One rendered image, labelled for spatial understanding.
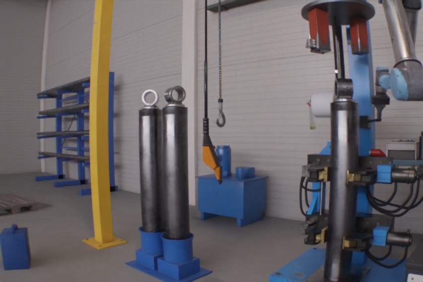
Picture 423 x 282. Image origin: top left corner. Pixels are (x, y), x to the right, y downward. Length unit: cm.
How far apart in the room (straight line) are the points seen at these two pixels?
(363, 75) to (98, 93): 269
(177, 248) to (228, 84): 331
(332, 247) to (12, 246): 277
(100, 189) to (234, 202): 181
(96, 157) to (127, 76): 405
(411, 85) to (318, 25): 110
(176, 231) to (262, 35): 343
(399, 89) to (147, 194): 231
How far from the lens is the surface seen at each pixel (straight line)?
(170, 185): 288
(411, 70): 162
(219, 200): 484
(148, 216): 318
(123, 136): 770
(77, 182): 879
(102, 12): 410
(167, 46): 679
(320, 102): 347
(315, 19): 252
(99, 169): 388
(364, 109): 291
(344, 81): 252
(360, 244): 254
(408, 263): 119
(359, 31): 273
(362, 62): 296
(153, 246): 322
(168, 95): 291
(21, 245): 341
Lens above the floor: 126
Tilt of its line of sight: 2 degrees down
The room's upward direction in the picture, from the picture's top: straight up
